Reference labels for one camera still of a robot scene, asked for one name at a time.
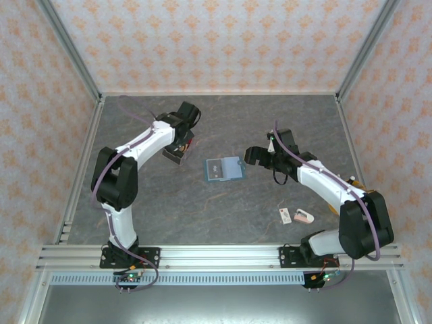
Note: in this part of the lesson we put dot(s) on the teal card holder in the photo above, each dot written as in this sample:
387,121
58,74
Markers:
233,168

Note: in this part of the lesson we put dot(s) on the silver card with black stripe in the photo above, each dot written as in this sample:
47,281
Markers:
216,168

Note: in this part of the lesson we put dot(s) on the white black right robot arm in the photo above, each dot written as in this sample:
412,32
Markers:
324,182

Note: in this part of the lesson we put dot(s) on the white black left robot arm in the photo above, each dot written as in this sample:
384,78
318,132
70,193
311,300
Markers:
152,141

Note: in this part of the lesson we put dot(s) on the small white red tag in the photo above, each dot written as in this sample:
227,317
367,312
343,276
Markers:
285,216

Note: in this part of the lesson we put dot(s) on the pink stapler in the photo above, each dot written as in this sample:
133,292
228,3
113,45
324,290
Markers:
302,216

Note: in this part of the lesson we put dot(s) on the yellow pen cup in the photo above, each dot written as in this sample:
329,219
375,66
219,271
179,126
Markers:
358,184

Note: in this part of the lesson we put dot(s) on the grey metal shelf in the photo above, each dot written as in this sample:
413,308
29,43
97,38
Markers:
219,303

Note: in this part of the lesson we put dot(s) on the aluminium table edge rail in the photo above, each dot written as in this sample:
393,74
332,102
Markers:
347,135
81,168

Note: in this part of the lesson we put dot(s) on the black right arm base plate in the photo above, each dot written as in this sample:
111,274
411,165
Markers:
288,258

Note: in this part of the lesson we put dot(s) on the aluminium mounting rail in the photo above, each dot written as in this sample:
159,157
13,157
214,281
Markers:
219,256

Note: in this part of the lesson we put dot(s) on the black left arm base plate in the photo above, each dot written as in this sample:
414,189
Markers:
152,258

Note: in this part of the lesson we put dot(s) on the aluminium frame post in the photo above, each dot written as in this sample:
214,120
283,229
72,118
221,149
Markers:
368,44
67,44
401,300
33,300

